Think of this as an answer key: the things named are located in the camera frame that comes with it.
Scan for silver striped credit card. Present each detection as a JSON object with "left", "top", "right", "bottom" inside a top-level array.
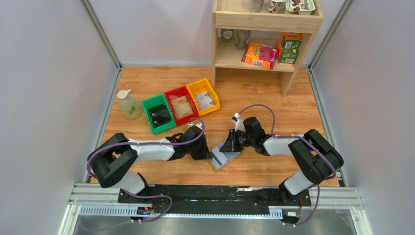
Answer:
[{"left": 210, "top": 147, "right": 231, "bottom": 170}]

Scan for yellow leather card holder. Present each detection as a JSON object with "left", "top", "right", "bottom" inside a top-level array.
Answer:
[{"left": 207, "top": 141, "right": 241, "bottom": 172}]

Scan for beige cards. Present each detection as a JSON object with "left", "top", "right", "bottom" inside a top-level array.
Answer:
[{"left": 171, "top": 96, "right": 194, "bottom": 119}]

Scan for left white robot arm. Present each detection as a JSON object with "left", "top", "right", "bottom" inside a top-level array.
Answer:
[{"left": 87, "top": 125, "right": 211, "bottom": 196}]

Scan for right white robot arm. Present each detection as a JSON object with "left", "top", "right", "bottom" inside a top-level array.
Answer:
[{"left": 210, "top": 116, "right": 344, "bottom": 200}]

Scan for white cards in yellow bin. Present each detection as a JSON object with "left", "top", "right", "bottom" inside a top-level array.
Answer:
[{"left": 194, "top": 91, "right": 215, "bottom": 110}]

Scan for black cards in green bin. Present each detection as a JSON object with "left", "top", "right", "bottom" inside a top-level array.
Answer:
[{"left": 148, "top": 104, "right": 171, "bottom": 128}]

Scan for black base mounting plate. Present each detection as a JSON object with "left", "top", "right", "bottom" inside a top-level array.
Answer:
[{"left": 117, "top": 184, "right": 312, "bottom": 215}]

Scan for red plastic bin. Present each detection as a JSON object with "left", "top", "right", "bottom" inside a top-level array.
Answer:
[{"left": 164, "top": 86, "right": 199, "bottom": 125}]

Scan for yellow plastic bin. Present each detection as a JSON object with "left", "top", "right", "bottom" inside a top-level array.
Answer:
[{"left": 186, "top": 78, "right": 221, "bottom": 117}]

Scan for green plastic bin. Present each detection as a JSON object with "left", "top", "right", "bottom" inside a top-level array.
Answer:
[{"left": 141, "top": 94, "right": 177, "bottom": 135}]

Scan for green soap pump bottle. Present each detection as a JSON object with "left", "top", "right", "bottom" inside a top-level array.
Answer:
[{"left": 117, "top": 90, "right": 143, "bottom": 120}]

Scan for orange pink snack box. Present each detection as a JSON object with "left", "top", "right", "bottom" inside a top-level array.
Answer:
[{"left": 241, "top": 43, "right": 279, "bottom": 70}]

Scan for wooden shelf unit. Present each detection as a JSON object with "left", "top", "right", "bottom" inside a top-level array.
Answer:
[{"left": 212, "top": 0, "right": 324, "bottom": 96}]

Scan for green orange carton box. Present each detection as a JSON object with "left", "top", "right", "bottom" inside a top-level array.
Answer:
[{"left": 277, "top": 32, "right": 302, "bottom": 64}]

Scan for clear glass cup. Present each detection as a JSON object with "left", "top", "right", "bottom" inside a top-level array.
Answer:
[{"left": 235, "top": 29, "right": 251, "bottom": 50}]

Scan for white printed cup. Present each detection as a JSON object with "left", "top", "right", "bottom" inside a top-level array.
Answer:
[{"left": 268, "top": 0, "right": 286, "bottom": 14}]

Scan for white food tub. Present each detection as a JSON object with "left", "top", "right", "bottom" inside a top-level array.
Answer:
[{"left": 284, "top": 0, "right": 316, "bottom": 15}]

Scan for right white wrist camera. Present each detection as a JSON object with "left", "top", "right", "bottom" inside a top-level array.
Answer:
[{"left": 231, "top": 113, "right": 244, "bottom": 131}]

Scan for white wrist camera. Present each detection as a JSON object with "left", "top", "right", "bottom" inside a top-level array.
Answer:
[
  {"left": 231, "top": 113, "right": 244, "bottom": 131},
  {"left": 188, "top": 121, "right": 199, "bottom": 128}
]

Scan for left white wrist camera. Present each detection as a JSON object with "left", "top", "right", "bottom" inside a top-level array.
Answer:
[{"left": 188, "top": 121, "right": 199, "bottom": 128}]

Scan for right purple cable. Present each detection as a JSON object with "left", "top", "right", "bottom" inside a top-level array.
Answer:
[{"left": 238, "top": 103, "right": 338, "bottom": 227}]

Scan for purple cable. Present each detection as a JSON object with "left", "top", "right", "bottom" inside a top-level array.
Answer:
[
  {"left": 238, "top": 103, "right": 338, "bottom": 227},
  {"left": 86, "top": 117, "right": 206, "bottom": 224}
]

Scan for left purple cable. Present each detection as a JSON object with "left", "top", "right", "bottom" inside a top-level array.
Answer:
[{"left": 86, "top": 117, "right": 206, "bottom": 224}]

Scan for aluminium frame rail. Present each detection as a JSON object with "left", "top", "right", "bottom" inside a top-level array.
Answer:
[{"left": 59, "top": 183, "right": 372, "bottom": 235}]

